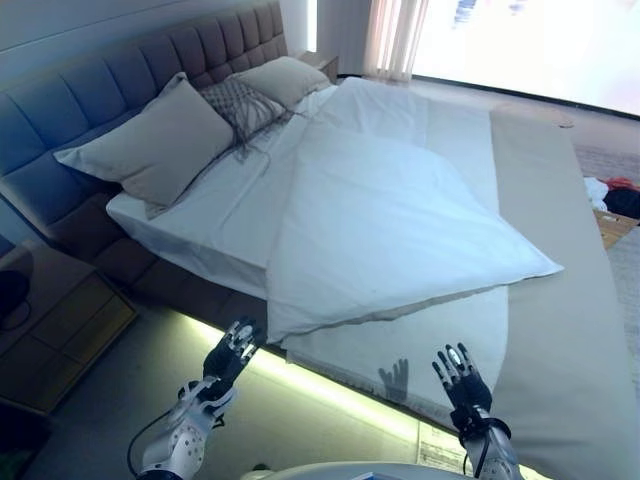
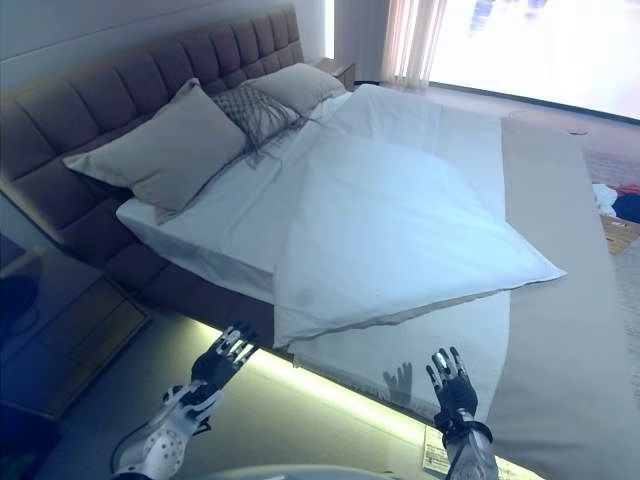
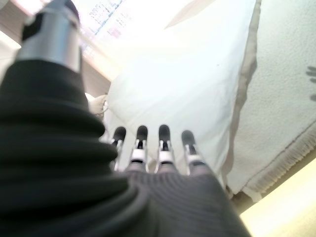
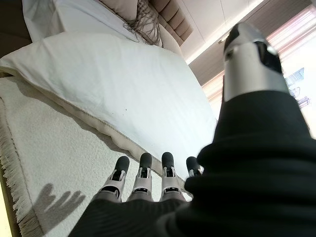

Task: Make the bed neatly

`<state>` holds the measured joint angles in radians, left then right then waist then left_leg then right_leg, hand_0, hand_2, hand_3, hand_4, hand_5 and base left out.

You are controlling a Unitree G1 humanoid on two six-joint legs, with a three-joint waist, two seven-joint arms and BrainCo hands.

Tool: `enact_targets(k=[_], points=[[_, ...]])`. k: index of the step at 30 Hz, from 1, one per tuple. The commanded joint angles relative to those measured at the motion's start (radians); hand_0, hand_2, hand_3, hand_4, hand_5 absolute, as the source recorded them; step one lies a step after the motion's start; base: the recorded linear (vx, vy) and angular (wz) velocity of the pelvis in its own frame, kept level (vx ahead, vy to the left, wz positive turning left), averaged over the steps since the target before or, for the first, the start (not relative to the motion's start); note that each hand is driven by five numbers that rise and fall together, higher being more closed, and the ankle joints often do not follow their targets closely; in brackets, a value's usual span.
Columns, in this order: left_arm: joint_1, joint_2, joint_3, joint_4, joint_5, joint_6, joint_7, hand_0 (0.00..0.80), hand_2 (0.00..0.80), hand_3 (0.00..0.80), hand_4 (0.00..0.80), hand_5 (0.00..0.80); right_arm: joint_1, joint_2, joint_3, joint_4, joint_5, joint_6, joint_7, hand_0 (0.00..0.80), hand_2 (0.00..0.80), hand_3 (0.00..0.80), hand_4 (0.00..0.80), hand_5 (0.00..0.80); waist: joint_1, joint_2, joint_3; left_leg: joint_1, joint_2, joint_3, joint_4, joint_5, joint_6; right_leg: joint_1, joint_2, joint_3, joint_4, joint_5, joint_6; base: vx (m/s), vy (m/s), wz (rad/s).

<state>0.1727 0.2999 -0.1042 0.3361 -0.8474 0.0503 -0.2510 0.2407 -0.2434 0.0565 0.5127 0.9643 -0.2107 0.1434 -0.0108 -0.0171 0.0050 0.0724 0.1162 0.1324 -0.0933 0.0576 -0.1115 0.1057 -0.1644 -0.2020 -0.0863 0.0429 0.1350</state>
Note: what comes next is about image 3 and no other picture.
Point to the beige textured bedspread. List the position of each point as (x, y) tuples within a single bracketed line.
[(284, 86)]

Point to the printed white paper sheet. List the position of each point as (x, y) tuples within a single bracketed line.
[(103, 17)]

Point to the white duvet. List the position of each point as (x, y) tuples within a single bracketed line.
[(177, 86)]

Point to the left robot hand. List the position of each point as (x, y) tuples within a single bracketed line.
[(61, 185)]

